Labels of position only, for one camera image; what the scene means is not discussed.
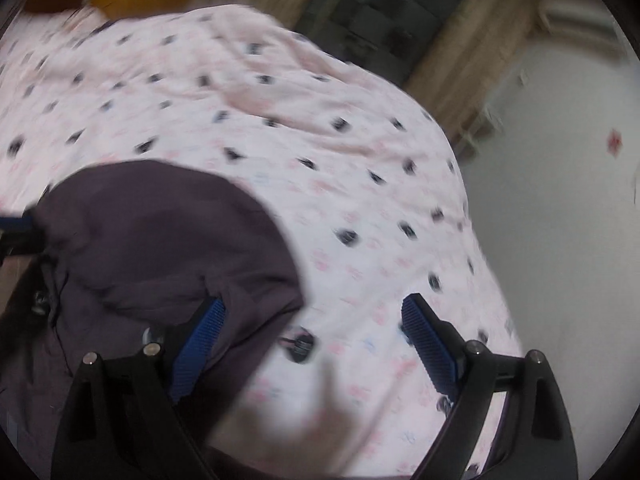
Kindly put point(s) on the red wall sticker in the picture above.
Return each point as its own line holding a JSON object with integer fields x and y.
{"x": 614, "y": 141}

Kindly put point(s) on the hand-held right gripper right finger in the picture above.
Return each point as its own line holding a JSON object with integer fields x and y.
{"x": 430, "y": 345}

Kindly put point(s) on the purple grey hooded jacket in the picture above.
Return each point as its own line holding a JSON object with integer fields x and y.
{"x": 150, "y": 235}

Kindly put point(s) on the white air conditioner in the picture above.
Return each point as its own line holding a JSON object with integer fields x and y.
{"x": 580, "y": 20}

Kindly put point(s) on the dark glass window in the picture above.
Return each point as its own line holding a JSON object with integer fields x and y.
{"x": 380, "y": 15}

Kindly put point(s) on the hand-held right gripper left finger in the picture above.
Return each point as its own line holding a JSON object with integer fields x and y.
{"x": 197, "y": 347}

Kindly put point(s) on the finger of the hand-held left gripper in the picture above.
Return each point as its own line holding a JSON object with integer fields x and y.
{"x": 17, "y": 242}
{"x": 15, "y": 222}

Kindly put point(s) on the pink cat print blanket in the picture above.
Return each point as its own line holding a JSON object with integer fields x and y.
{"x": 300, "y": 135}

